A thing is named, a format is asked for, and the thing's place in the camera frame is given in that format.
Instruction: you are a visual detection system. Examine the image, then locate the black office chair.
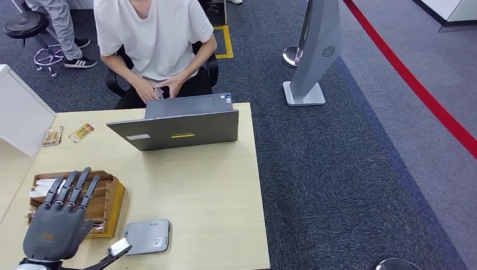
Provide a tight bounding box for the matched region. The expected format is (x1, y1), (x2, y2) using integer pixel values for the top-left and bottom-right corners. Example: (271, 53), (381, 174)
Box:
(105, 40), (220, 98)

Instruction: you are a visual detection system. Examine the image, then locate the black round stool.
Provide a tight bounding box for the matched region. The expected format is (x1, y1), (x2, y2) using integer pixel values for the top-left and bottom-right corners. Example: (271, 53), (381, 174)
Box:
(3, 11), (65, 78)

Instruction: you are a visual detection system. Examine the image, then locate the round dark stool seat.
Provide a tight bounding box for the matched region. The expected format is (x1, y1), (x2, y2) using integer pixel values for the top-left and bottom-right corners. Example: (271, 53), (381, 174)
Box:
(374, 258), (422, 270)

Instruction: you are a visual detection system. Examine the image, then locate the grey card reader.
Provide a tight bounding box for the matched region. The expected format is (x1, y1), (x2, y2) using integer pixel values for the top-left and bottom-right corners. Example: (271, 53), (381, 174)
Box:
(123, 218), (172, 257)

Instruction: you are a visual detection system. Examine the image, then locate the white tissue paper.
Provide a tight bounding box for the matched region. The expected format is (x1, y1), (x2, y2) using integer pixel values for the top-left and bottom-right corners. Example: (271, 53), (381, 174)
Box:
(29, 178), (67, 198)

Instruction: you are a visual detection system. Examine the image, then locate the grey laptop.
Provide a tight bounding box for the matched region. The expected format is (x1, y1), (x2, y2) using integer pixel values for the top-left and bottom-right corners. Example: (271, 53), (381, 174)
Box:
(106, 92), (240, 152)

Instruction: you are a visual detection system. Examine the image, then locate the chrome stanchion base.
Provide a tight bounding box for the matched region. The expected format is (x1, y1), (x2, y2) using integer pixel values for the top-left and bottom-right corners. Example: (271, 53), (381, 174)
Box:
(282, 45), (303, 69)

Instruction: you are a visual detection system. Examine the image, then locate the seated person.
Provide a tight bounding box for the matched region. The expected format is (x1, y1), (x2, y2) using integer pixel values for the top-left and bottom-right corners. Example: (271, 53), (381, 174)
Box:
(93, 0), (218, 110)

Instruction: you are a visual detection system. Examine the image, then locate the person's right hand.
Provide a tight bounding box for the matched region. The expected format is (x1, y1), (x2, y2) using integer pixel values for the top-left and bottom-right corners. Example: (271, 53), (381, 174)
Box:
(133, 76), (161, 104)

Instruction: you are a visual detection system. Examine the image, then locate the white desk with dark base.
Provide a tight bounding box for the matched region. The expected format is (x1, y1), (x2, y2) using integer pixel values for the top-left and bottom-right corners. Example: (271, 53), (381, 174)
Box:
(411, 0), (477, 33)

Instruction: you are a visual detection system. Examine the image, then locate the wooden organizer box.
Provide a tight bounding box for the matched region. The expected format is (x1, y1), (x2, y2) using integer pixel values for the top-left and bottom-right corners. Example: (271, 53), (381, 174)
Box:
(26, 170), (125, 240)

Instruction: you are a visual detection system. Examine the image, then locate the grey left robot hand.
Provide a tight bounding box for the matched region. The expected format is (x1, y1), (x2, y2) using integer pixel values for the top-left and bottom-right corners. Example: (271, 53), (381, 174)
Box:
(22, 166), (101, 262)

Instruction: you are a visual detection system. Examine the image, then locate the white partition counter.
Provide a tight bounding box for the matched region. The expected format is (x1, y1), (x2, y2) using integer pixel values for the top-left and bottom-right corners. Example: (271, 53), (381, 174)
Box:
(0, 64), (57, 158)

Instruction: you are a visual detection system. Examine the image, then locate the grey kiosk stand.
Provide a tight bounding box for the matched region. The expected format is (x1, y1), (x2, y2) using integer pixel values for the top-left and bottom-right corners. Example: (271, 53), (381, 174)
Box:
(282, 0), (343, 107)

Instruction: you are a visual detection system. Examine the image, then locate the standing person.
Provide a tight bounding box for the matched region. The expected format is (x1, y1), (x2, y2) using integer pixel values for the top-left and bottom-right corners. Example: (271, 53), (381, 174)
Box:
(24, 0), (98, 69)

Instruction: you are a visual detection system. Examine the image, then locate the person's left hand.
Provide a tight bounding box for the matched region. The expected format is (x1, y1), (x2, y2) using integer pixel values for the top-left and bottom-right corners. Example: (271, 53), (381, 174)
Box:
(158, 73), (186, 100)

